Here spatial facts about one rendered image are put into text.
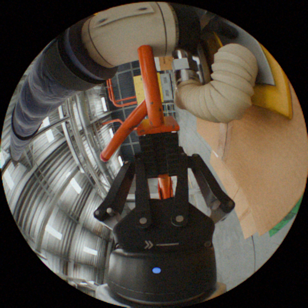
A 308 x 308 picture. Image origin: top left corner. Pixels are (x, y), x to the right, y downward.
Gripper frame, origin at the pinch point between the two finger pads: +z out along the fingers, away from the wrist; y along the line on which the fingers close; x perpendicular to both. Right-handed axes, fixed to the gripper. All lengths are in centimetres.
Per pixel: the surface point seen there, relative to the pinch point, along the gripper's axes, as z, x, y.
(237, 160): -4.6, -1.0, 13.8
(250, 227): -12, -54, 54
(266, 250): -61, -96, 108
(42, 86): -7.7, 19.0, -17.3
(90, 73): -3.5, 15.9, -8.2
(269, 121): -10.0, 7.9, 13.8
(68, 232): 1, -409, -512
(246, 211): 1, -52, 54
